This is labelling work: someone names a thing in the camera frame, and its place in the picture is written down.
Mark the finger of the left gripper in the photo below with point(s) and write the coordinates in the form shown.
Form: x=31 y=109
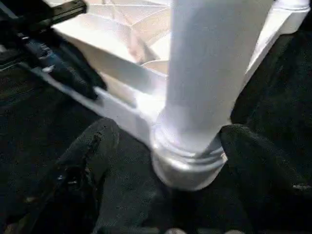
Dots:
x=83 y=91

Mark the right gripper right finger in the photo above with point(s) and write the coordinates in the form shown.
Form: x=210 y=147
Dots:
x=268 y=182

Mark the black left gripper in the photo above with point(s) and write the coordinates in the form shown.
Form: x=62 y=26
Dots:
x=24 y=36

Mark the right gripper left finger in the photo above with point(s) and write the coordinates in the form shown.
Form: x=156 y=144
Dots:
x=73 y=182

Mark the white plastic table top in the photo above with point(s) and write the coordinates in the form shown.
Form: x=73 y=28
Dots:
x=109 y=61

